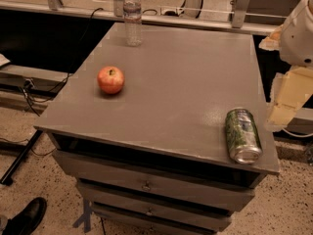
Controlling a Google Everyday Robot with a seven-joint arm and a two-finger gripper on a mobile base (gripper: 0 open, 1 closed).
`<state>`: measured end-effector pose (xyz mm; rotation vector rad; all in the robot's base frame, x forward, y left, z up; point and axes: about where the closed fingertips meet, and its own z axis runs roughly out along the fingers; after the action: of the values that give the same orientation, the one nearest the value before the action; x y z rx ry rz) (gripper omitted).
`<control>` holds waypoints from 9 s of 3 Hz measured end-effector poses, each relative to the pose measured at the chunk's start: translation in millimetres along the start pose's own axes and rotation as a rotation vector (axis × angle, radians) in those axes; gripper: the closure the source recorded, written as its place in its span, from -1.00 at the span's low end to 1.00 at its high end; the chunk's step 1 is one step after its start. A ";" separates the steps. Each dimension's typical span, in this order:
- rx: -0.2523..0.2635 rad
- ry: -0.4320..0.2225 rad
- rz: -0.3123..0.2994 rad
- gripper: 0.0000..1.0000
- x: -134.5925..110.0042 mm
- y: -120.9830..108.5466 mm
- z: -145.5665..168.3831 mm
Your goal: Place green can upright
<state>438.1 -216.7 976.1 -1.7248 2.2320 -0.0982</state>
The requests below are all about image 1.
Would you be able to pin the black leather shoe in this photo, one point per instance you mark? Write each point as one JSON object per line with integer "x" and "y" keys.
{"x": 25, "y": 222}

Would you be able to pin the clear plastic water bottle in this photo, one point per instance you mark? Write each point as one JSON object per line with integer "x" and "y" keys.
{"x": 132, "y": 14}

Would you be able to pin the green soda can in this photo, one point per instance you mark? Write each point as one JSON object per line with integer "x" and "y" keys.
{"x": 242, "y": 138}

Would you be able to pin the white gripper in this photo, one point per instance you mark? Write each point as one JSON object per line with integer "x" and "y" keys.
{"x": 297, "y": 40}

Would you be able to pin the black metal stand leg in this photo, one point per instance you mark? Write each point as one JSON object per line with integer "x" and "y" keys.
{"x": 19, "y": 150}

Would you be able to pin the red apple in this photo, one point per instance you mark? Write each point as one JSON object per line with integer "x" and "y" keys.
{"x": 110, "y": 80}

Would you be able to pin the grey drawer cabinet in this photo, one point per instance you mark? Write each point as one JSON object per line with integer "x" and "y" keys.
{"x": 155, "y": 154}

